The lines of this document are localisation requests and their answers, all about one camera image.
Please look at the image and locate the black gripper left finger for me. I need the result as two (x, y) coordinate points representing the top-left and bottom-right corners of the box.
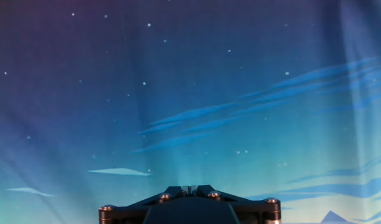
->
(98, 185), (191, 224)

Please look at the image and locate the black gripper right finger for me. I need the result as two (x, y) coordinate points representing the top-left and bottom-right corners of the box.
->
(190, 184), (282, 224)

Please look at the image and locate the sunset forest printed cloth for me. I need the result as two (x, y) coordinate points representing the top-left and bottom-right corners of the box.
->
(0, 0), (381, 224)

